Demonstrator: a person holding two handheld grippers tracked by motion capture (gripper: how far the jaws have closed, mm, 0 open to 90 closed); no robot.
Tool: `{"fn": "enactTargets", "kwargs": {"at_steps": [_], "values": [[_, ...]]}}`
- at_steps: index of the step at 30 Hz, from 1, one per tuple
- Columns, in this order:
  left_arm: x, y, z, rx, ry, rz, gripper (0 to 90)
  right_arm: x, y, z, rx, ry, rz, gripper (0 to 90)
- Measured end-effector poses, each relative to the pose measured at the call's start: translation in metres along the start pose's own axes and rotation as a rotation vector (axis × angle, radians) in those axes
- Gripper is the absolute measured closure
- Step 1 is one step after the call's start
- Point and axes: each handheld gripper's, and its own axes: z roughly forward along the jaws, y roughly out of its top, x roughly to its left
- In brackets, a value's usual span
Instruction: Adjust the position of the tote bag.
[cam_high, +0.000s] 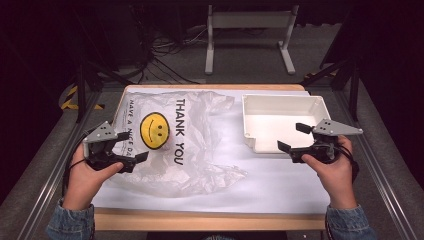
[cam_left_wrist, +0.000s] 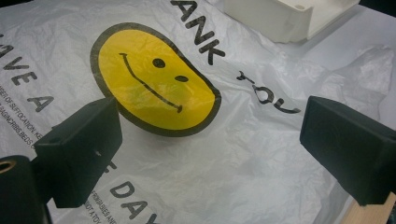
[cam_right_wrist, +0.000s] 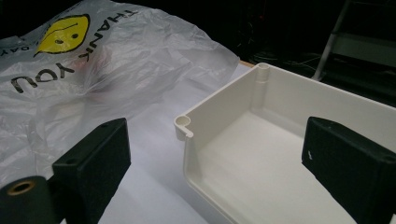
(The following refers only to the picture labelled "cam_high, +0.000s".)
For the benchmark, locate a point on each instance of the wooden table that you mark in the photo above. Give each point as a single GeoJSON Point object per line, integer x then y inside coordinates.
{"type": "Point", "coordinates": [200, 220]}

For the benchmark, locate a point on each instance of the black tripod stand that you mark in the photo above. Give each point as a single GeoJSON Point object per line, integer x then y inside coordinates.
{"type": "Point", "coordinates": [354, 93]}
{"type": "Point", "coordinates": [81, 93]}

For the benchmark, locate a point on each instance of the aluminium rail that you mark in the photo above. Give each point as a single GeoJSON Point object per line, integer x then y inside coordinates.
{"type": "Point", "coordinates": [385, 186]}
{"type": "Point", "coordinates": [42, 200]}

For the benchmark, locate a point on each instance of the white paper sheet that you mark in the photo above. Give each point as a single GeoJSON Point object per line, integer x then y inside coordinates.
{"type": "Point", "coordinates": [266, 186]}

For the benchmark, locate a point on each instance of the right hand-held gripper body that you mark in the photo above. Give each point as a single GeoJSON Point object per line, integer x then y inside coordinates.
{"type": "Point", "coordinates": [328, 128]}

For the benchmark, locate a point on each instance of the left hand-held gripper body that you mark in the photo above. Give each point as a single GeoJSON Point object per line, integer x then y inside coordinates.
{"type": "Point", "coordinates": [100, 133]}

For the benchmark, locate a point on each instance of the clear plastic smiley bag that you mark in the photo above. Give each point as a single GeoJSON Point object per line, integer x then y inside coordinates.
{"type": "Point", "coordinates": [200, 160]}

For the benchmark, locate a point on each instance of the white metal stand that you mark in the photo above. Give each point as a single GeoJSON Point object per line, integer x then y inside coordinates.
{"type": "Point", "coordinates": [250, 19]}

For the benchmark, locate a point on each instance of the white plastic bin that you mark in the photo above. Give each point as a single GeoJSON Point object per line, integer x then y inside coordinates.
{"type": "Point", "coordinates": [280, 130]}

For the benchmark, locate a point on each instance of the person's right hand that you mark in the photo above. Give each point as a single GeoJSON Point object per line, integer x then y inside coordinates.
{"type": "Point", "coordinates": [336, 180]}

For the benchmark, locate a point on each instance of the person's left hand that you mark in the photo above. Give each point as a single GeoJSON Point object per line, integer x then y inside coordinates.
{"type": "Point", "coordinates": [83, 183]}

